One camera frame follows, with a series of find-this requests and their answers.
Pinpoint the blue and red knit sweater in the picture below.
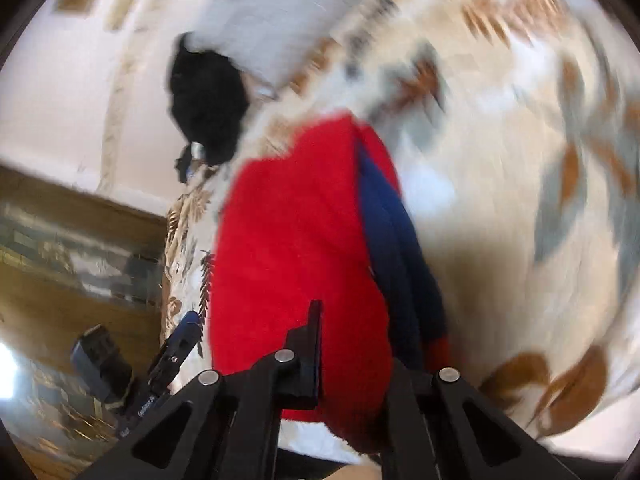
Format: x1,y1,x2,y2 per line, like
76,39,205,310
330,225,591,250
207,111,455,455

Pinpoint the leaf print fleece blanket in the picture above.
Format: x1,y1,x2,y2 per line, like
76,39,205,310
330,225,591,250
160,0,640,466

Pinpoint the grey quilted pillow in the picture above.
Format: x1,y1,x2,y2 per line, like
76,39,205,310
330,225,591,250
192,0,403,90

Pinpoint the black fuzzy cloth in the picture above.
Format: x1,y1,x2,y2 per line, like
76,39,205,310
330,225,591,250
166,31,252,185

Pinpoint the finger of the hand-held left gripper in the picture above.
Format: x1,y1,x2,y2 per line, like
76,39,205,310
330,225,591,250
147,310,204,395

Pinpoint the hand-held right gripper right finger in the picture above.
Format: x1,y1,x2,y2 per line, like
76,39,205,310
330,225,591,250
381,356,582,480

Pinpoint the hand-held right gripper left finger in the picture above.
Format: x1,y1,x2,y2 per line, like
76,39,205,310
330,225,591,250
89,300,325,480

